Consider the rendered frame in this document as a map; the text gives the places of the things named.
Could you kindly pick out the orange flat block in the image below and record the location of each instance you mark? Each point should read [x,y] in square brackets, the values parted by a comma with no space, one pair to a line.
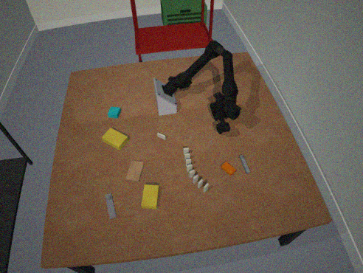
[228,168]

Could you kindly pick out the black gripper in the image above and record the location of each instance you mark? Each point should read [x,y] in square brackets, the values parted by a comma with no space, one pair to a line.
[219,115]

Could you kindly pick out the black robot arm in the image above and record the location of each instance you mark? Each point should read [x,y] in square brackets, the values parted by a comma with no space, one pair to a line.
[226,103]

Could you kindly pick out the teal rectangular block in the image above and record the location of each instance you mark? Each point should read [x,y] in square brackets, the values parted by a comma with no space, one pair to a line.
[114,112]

